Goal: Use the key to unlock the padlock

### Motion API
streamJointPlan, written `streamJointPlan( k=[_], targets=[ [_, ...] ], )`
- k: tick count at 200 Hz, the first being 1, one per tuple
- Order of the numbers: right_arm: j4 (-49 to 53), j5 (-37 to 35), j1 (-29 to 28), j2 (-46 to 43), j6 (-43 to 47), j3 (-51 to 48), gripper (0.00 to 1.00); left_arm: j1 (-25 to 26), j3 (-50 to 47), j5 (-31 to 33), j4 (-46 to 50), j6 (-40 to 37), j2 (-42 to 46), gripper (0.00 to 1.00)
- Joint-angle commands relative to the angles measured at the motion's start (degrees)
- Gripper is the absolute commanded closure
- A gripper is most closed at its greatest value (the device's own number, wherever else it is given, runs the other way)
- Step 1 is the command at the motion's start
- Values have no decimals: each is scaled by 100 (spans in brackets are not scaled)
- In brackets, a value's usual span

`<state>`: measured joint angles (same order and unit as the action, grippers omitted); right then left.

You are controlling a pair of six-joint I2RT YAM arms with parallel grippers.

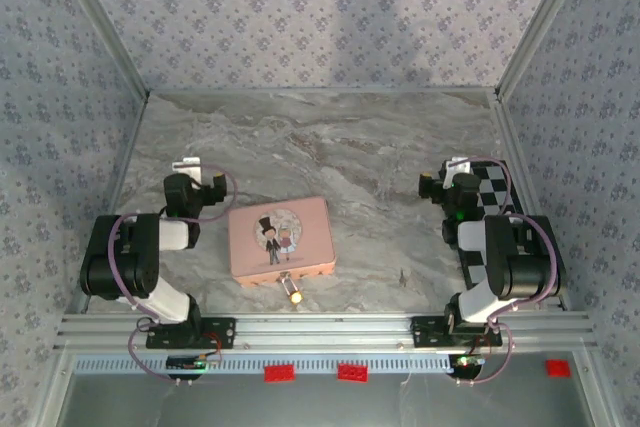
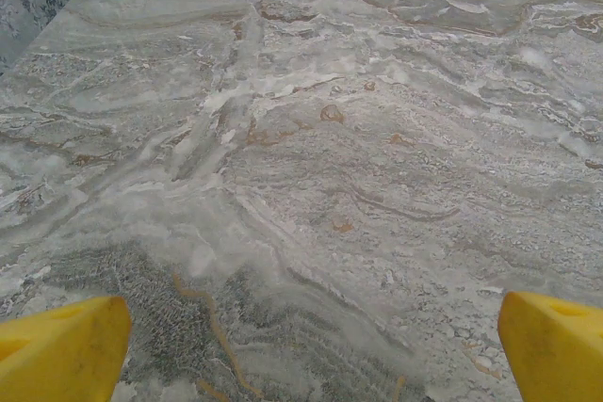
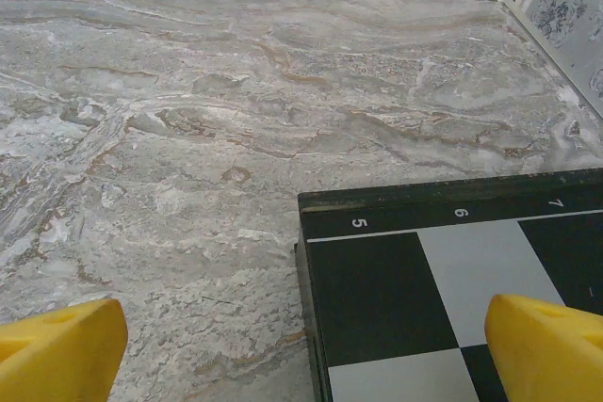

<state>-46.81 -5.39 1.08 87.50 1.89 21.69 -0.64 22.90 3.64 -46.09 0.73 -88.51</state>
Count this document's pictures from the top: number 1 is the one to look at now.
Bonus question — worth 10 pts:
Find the pink tin box cartoon couple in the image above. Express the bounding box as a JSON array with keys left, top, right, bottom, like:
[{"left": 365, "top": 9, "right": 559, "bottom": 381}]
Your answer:
[{"left": 228, "top": 195, "right": 337, "bottom": 290}]

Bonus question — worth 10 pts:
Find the black base plate right arm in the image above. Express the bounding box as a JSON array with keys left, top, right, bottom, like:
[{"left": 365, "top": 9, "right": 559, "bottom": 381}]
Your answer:
[{"left": 410, "top": 315, "right": 503, "bottom": 348}]

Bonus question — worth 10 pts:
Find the black base plate left arm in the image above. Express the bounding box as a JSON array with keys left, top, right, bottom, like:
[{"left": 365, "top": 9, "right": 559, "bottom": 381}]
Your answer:
[{"left": 145, "top": 316, "right": 237, "bottom": 351}]

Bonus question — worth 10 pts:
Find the black grey folding chessboard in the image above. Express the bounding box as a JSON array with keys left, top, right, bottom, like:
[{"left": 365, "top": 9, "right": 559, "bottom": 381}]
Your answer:
[{"left": 448, "top": 159, "right": 569, "bottom": 294}]

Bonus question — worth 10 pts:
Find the circuit board with green light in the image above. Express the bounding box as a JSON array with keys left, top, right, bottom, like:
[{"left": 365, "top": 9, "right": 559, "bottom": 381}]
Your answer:
[
  {"left": 449, "top": 354, "right": 486, "bottom": 371},
  {"left": 167, "top": 354, "right": 224, "bottom": 373}
]

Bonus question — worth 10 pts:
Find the grey metal sheet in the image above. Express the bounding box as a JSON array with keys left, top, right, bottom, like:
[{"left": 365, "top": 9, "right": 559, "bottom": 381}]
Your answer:
[{"left": 59, "top": 371, "right": 599, "bottom": 427}]

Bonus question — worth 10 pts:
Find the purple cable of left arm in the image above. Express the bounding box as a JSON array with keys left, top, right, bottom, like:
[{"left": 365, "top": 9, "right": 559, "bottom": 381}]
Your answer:
[{"left": 108, "top": 164, "right": 239, "bottom": 388}]

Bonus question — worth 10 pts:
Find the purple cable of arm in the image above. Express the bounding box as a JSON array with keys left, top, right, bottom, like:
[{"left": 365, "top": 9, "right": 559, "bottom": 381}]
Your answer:
[
  {"left": 452, "top": 156, "right": 564, "bottom": 388},
  {"left": 108, "top": 164, "right": 239, "bottom": 388}
]

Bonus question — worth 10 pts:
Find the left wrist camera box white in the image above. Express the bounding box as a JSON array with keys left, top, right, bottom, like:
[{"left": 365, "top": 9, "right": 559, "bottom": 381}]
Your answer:
[{"left": 172, "top": 157, "right": 204, "bottom": 183}]

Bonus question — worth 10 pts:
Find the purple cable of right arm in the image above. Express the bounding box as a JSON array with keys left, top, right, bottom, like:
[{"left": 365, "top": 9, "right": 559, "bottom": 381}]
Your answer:
[{"left": 452, "top": 156, "right": 564, "bottom": 388}]

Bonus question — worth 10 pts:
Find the aluminium mounting rail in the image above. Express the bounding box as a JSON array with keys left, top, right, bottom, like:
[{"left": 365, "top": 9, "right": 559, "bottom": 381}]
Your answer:
[{"left": 54, "top": 311, "right": 599, "bottom": 351}]

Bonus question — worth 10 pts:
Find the aluminium frame post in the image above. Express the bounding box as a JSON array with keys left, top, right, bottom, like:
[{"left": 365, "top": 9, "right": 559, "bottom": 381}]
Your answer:
[
  {"left": 494, "top": 0, "right": 596, "bottom": 101},
  {"left": 47, "top": 0, "right": 151, "bottom": 101}
]

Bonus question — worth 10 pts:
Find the grey slotted cable duct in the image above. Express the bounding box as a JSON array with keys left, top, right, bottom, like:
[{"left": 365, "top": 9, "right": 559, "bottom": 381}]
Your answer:
[{"left": 74, "top": 356, "right": 451, "bottom": 374}]

